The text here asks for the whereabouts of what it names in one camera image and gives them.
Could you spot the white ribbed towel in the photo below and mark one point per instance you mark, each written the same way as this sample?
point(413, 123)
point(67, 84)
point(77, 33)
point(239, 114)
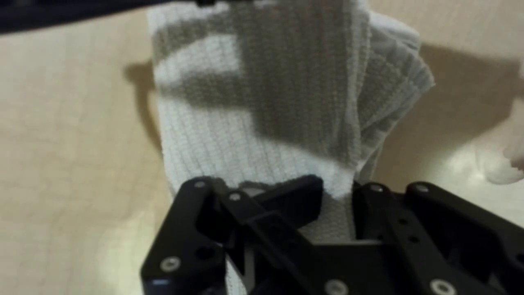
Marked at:
point(272, 109)

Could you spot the white pill bottle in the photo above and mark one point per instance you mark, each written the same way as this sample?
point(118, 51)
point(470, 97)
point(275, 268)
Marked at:
point(512, 158)

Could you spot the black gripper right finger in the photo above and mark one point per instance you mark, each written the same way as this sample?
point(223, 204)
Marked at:
point(436, 240)

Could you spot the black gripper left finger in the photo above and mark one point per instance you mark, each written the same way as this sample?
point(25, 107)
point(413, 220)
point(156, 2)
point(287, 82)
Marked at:
point(185, 246)

